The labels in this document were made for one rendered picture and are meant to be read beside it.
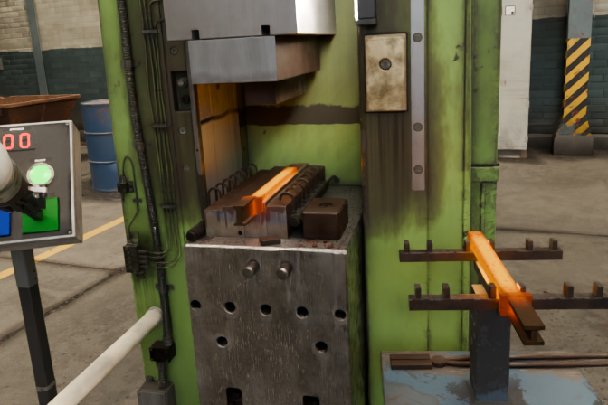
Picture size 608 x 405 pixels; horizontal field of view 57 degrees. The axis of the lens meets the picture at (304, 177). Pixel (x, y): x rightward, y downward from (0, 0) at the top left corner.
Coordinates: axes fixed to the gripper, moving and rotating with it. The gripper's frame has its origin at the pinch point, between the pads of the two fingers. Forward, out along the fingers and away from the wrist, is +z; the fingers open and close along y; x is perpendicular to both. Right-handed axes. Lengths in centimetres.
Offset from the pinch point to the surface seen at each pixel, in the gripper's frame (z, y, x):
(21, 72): 759, -243, 452
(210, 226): 8.9, 36.4, -5.6
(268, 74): -15, 52, 21
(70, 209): 5.3, 6.1, 0.9
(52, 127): 5.2, 2.8, 20.7
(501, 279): -34, 83, -29
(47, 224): 4.5, 1.5, -2.3
